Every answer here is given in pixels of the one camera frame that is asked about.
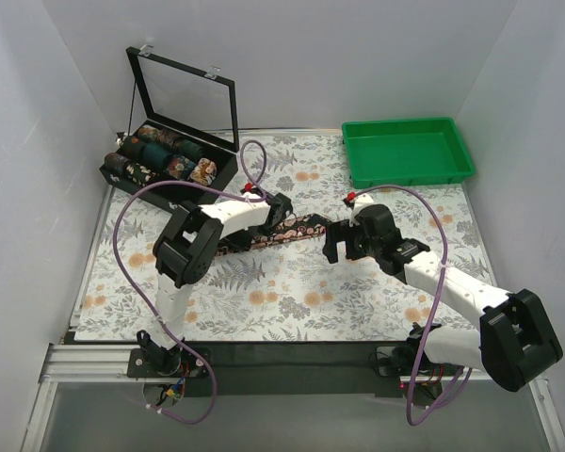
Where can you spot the rolled brown patterned tie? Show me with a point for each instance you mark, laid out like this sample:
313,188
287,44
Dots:
164,137

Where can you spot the rolled navy floral tie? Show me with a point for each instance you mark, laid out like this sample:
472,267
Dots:
180,167

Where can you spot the rolled teal tie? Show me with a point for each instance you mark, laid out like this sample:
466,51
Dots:
155,156

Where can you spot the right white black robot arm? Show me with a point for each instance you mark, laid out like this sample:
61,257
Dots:
511,339

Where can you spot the rolled black floral tie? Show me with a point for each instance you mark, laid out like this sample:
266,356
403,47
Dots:
139,174

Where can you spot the aluminium frame rail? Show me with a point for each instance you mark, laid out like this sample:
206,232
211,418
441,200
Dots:
93,362

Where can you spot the rolled dark green tie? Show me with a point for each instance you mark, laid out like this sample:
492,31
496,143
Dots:
188,148

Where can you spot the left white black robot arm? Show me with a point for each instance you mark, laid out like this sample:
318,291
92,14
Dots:
184,253

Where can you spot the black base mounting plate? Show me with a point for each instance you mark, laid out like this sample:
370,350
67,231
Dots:
279,368

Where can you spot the green plastic tray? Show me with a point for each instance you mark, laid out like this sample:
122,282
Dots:
409,152

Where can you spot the rolled cream red tie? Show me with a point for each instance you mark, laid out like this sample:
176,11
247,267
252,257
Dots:
204,173

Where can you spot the rolled dark purple tie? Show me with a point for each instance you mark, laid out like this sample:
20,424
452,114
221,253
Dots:
116,163

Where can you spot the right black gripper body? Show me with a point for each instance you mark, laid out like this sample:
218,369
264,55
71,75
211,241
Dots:
335,240

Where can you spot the black tie display box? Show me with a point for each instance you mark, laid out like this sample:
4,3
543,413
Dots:
196,104

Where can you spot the black floral necktie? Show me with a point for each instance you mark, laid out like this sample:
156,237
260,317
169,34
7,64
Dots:
290,230

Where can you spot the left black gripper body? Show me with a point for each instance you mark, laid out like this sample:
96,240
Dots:
244,240

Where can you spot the floral patterned table mat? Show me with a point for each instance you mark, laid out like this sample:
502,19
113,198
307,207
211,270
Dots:
290,291

